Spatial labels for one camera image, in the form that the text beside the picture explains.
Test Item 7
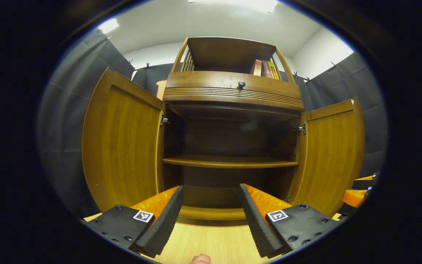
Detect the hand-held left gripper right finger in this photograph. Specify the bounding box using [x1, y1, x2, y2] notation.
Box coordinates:
[238, 183, 340, 259]

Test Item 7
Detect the yellow book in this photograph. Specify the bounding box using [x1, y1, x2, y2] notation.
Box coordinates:
[268, 61, 280, 80]

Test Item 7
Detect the ceiling light panel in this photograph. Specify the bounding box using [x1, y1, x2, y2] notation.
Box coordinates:
[189, 0, 278, 13]
[97, 18, 120, 34]

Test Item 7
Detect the black backdrop cloth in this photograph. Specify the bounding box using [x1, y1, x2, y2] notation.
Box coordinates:
[37, 29, 389, 219]

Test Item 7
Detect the wooden shoe cabinet door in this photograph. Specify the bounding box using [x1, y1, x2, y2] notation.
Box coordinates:
[288, 97, 365, 217]
[82, 67, 166, 213]

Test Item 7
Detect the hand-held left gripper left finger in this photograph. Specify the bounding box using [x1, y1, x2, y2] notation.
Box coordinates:
[82, 185, 185, 258]

